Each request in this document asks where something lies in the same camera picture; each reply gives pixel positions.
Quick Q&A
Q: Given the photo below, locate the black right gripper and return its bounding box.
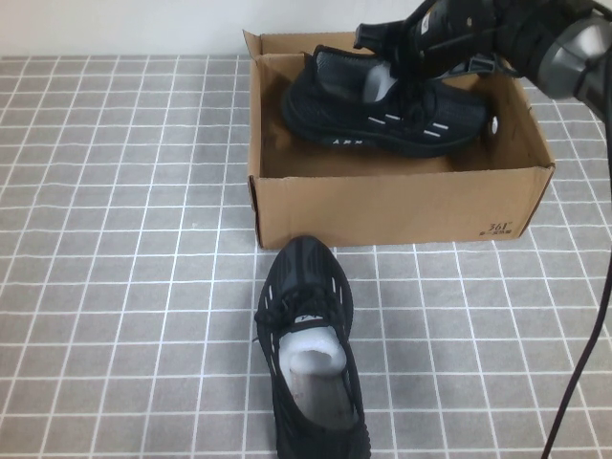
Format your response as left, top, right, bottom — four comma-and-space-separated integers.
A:
353, 0, 503, 99

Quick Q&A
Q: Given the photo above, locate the white foam shoe stuffing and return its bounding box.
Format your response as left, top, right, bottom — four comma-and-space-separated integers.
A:
361, 63, 399, 105
280, 323, 349, 380

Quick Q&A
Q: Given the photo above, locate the black knit sneaker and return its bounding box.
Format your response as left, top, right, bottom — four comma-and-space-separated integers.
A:
280, 44, 490, 158
251, 234, 372, 459

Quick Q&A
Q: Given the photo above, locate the brown cardboard shoe box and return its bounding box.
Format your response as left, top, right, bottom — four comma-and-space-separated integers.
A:
242, 28, 557, 250

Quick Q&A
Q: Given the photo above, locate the grey white-grid tablecloth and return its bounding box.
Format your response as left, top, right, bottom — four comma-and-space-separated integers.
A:
0, 51, 612, 459

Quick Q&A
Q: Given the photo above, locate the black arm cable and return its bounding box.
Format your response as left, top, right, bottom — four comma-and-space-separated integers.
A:
548, 107, 612, 459

